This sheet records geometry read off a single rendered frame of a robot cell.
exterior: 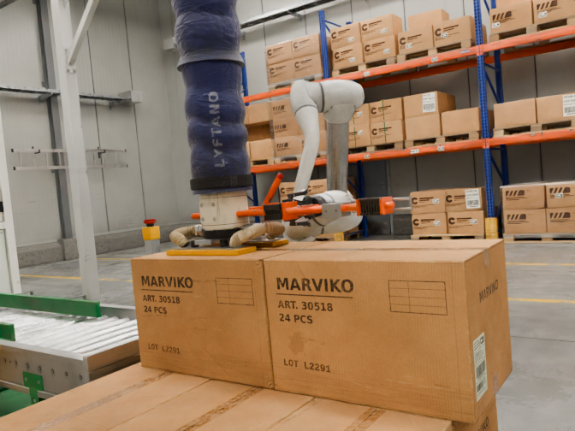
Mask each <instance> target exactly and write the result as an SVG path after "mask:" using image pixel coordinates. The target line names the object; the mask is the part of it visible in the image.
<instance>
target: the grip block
mask: <svg viewBox="0 0 575 431"><path fill-rule="evenodd" d="M281 204H282V206H281V205H280V204H278V202H277V203H270V204H263V210H264V221H274V220H281V219H282V220H283V221H287V220H292V219H298V218H299V217H298V216H297V214H293V215H287V214H286V208H293V207H296V206H297V201H293V202H286V203H281Z"/></svg>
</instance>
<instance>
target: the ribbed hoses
mask: <svg viewBox="0 0 575 431"><path fill-rule="evenodd" d="M285 229H286V228H285V226H284V225H283V224H282V223H281V222H277V221H270V222H266V223H262V222H261V223H256V224H255V225H253V226H251V227H248V228H246V229H244V230H242V231H241V230H240V231H238V232H236V233H234V235H233V236H232V237H231V240H230V241H229V245H230V247H239V246H241V245H242V243H243V242H247V240H248V241H249V240H250V239H254V238H257V237H258V236H260V235H263V234H264V235H266V237H267V239H275V238H276V237H277V236H278V235H280V234H283V233H284V232H285ZM194 235H195V236H196V234H195V233H194V226H193V227H192V226H191V227H189V226H188V227H180V228H178V229H176V230H174V231H173V232H171V234H170V235H169V238H170V240H171V242H173V243H175V244H177V245H178V246H179V247H180V248H182V247H184V246H188V245H189V244H190V242H188V241H189V240H187V239H186V237H191V236H193V237H194Z"/></svg>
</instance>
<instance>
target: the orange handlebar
mask: <svg viewBox="0 0 575 431"><path fill-rule="evenodd" d="M394 207H395V202H393V201H390V202H385V204H384V208H385V209H386V210H390V209H393V208H394ZM260 208H261V206H253V207H248V210H239V211H237V212H236V215H237V216H238V217H242V216H263V215H264V210H261V209H260ZM341 211H342V212H344V211H357V209H356V204H343V205H342V206H341ZM318 213H322V205H319V204H307V205H305V204H302V205H300V206H296V207H293V208H286V214H287V215H293V214H297V216H306V215H311V216H313V214H318ZM191 218H192V219H200V213H193V214H191Z"/></svg>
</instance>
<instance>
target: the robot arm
mask: <svg viewBox="0 0 575 431"><path fill-rule="evenodd" d="M364 99H365V95H364V90H363V88H362V86H361V85H360V84H358V83H355V82H354V81H351V80H326V81H323V82H309V81H308V80H296V81H295V82H294V83H293V84H292V87H291V91H290V103H291V108H292V111H293V114H294V116H295V119H296V121H297V122H298V123H299V125H300V127H301V129H302V131H303V134H304V136H305V144H304V149H303V153H302V157H301V160H300V164H299V170H298V174H297V178H296V181H295V185H294V190H293V193H289V194H288V195H287V197H288V199H284V200H282V202H283V203H286V202H293V201H297V206H300V205H302V204H305V205H307V204H319V205H322V204H325V203H331V202H337V203H339V202H350V203H351V201H353V200H355V199H353V196H352V194H351V193H350V192H349V191H348V190H347V166H348V140H349V121H350V120H351V119H352V117H353V113H354V111H355V110H356V109H359V108H360V107H361V106H362V104H363V102H364ZM318 113H323V116H324V119H325V120H326V122H327V191H326V192H324V193H321V194H315V195H313V196H311V197H310V196H308V195H307V193H308V189H307V188H308V185H309V181H310V178H311V173H312V170H313V167H314V163H315V161H316V157H317V152H318V147H319V141H320V132H319V124H318ZM298 217H299V218H298V219H292V220H287V221H283V220H282V224H283V225H284V226H285V228H286V229H285V232H284V233H283V237H284V239H288V242H316V238H315V237H316V236H318V235H320V234H331V233H341V232H345V231H348V230H350V229H352V228H354V227H356V226H358V224H359V223H360V222H361V221H362V217H363V216H362V215H361V216H357V213H352V211H351V216H347V217H342V218H324V219H323V215H322V213H318V214H313V215H298Z"/></svg>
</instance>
